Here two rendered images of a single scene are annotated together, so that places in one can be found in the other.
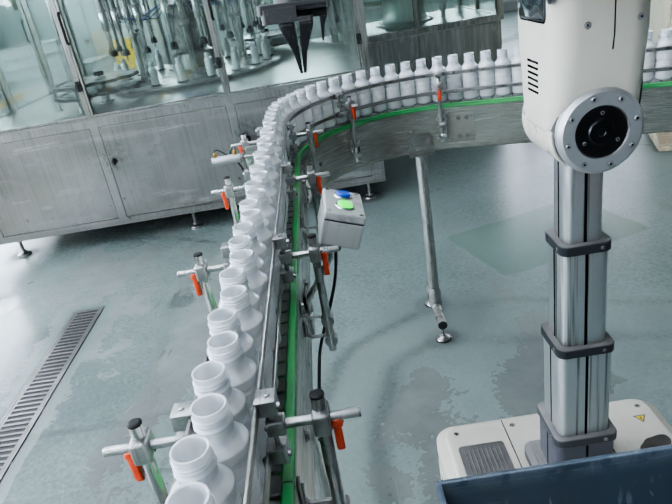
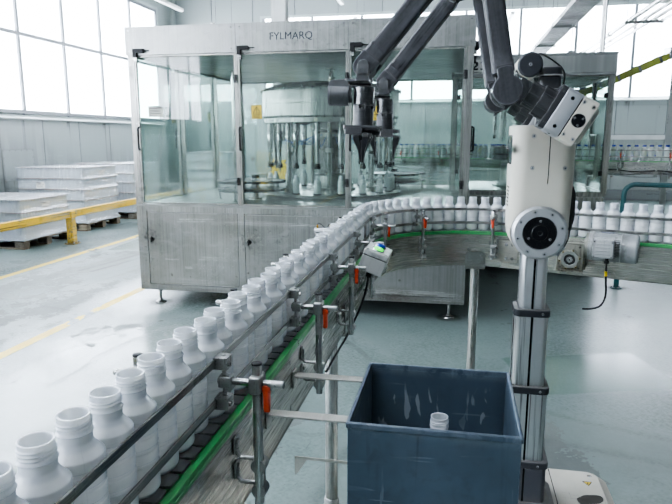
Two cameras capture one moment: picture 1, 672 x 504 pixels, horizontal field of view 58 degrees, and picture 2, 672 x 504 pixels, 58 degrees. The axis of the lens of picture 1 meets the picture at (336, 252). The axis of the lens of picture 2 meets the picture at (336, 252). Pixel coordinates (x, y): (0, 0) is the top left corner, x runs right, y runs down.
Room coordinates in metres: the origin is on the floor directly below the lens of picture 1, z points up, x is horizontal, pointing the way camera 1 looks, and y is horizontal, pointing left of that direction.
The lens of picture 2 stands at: (-0.79, -0.22, 1.46)
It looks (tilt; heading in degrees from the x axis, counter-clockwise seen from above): 11 degrees down; 10
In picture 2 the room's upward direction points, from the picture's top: straight up
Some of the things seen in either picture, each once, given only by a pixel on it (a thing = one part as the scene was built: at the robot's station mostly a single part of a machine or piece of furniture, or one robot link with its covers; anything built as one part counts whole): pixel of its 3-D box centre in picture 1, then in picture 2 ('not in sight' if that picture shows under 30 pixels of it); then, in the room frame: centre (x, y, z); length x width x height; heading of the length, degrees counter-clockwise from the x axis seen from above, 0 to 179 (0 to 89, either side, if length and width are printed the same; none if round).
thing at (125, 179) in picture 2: not in sight; (118, 189); (10.00, 5.85, 0.50); 1.23 x 1.05 x 1.00; 89
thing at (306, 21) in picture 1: (291, 40); (358, 144); (0.94, 0.01, 1.44); 0.07 x 0.07 x 0.09; 88
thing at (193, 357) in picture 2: not in sight; (187, 379); (0.08, 0.17, 1.08); 0.06 x 0.06 x 0.17
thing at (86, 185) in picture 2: not in sight; (69, 196); (8.51, 5.89, 0.50); 1.23 x 1.04 x 1.00; 89
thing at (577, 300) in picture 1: (576, 314); (527, 365); (1.16, -0.51, 0.74); 0.11 x 0.11 x 0.40; 89
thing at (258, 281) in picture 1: (253, 301); (306, 275); (0.84, 0.14, 1.08); 0.06 x 0.06 x 0.17
